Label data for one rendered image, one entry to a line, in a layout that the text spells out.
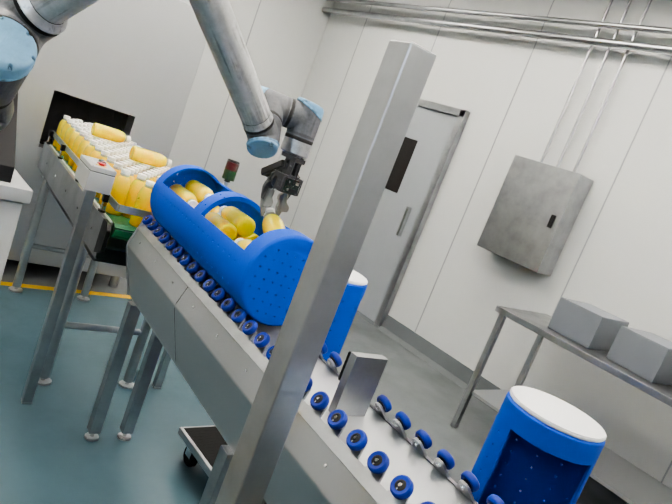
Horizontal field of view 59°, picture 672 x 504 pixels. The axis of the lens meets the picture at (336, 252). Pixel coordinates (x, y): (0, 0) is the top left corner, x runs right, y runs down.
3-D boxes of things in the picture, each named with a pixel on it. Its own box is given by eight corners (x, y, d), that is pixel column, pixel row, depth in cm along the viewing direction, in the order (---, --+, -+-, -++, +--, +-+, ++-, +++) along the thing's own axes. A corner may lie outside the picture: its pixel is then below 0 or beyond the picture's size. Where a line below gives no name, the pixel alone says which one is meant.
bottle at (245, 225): (259, 219, 199) (236, 204, 213) (240, 215, 195) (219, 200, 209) (253, 239, 200) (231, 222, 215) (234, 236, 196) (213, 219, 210)
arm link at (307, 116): (293, 95, 184) (322, 107, 187) (279, 133, 186) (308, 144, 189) (299, 95, 175) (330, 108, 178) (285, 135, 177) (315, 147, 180)
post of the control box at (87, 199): (21, 403, 256) (87, 186, 239) (20, 398, 259) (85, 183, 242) (31, 404, 259) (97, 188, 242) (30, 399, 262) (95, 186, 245)
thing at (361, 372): (333, 415, 138) (357, 356, 135) (324, 406, 141) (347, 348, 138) (364, 416, 144) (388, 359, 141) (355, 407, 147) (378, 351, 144)
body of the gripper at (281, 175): (277, 192, 180) (291, 154, 178) (264, 185, 186) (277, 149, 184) (297, 198, 184) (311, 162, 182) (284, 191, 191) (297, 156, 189)
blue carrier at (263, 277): (224, 313, 164) (271, 221, 162) (136, 217, 231) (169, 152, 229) (301, 336, 182) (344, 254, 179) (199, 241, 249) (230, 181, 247)
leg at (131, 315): (85, 442, 247) (130, 305, 237) (82, 433, 252) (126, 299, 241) (99, 441, 251) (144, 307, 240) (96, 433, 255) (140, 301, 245)
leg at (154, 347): (118, 441, 256) (163, 309, 245) (115, 433, 260) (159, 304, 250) (132, 441, 259) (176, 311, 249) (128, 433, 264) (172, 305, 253)
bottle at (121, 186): (115, 217, 251) (128, 175, 248) (101, 211, 251) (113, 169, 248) (124, 216, 258) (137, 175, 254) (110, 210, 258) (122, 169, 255)
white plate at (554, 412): (494, 376, 178) (493, 380, 178) (542, 424, 152) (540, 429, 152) (569, 398, 185) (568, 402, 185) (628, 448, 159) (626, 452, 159)
